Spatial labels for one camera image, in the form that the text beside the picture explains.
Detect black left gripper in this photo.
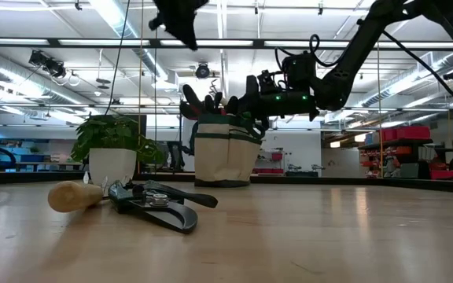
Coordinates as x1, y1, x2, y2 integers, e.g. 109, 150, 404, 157
147, 0, 211, 51

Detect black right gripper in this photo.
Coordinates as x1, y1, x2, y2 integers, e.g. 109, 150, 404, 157
245, 74, 322, 133

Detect beige green-trimmed gardening bag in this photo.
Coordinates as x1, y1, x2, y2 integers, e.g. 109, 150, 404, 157
189, 112, 267, 189

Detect metal hand rake wooden handle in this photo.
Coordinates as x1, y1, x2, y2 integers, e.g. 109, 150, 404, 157
209, 78, 223, 99

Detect red and black gardening glove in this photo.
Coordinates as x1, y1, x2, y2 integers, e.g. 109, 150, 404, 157
179, 83, 240, 121

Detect dark green pruning shears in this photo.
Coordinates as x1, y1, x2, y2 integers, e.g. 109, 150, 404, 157
107, 178, 219, 236

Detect black shelf rack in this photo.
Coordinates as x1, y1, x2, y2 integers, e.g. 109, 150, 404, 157
358, 137, 435, 180

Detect black ceiling spotlight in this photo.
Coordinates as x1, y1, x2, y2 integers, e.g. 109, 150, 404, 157
28, 50, 68, 79

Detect green plant in white pot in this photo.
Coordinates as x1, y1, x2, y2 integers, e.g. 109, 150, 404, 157
71, 114, 164, 188

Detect red storage bins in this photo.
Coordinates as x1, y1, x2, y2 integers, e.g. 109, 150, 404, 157
381, 125, 432, 142

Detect black overhead camera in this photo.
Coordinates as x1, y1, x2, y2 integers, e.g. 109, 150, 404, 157
193, 61, 212, 80

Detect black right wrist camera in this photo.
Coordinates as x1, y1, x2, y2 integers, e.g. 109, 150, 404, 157
282, 53, 317, 92

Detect black overhead frame beam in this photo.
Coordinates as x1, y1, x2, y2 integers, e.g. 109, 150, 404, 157
0, 37, 453, 50

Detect black hanging cable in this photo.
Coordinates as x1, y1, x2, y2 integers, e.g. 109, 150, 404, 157
104, 0, 132, 116

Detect black aluminium table frame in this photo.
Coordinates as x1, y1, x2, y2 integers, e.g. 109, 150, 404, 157
0, 167, 453, 194

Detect garden tool tan wooden handle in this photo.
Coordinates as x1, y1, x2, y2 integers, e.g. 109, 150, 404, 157
47, 172, 112, 214

